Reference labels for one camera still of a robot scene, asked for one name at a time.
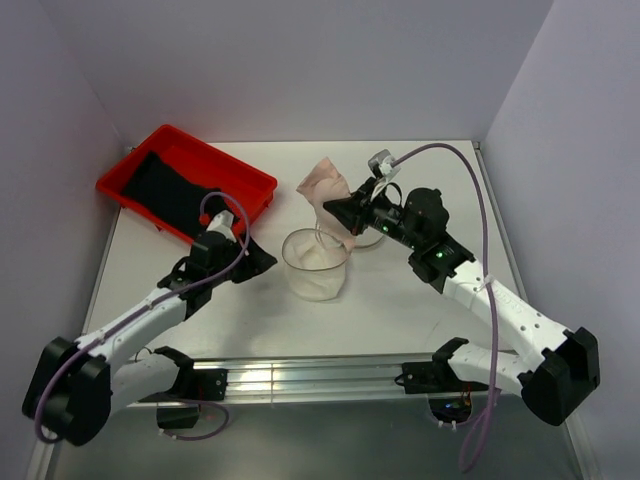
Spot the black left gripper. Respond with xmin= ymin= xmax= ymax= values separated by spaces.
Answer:
xmin=208 ymin=231 xmax=276 ymax=287

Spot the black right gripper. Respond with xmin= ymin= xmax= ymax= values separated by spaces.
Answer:
xmin=324 ymin=176 xmax=422 ymax=250

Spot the red plastic tray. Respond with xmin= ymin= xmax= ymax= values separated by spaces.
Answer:
xmin=96 ymin=124 xmax=278 ymax=243

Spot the aluminium mounting rail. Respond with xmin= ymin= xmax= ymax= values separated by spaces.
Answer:
xmin=114 ymin=351 xmax=574 ymax=409

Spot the black garment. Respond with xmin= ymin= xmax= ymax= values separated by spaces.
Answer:
xmin=121 ymin=152 xmax=231 ymax=244

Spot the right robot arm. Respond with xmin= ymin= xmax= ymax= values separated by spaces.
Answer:
xmin=346 ymin=178 xmax=600 ymax=426

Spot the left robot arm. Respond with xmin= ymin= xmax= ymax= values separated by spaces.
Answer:
xmin=22 ymin=191 xmax=276 ymax=446

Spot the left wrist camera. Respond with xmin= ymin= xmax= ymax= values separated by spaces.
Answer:
xmin=206 ymin=210 xmax=235 ymax=241

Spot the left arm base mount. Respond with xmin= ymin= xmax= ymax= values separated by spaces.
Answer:
xmin=141 ymin=346 xmax=229 ymax=402

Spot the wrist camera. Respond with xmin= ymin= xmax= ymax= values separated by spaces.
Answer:
xmin=206 ymin=210 xmax=235 ymax=241
xmin=367 ymin=149 xmax=398 ymax=179

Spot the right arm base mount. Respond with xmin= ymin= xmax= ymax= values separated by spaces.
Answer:
xmin=394 ymin=337 xmax=488 ymax=395

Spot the beige bra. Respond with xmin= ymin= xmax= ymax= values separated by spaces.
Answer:
xmin=296 ymin=157 xmax=355 ymax=253

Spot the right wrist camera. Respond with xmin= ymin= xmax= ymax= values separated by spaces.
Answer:
xmin=367 ymin=149 xmax=398 ymax=179

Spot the white mesh laundry bag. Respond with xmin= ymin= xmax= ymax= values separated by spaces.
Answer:
xmin=281 ymin=219 xmax=384 ymax=303

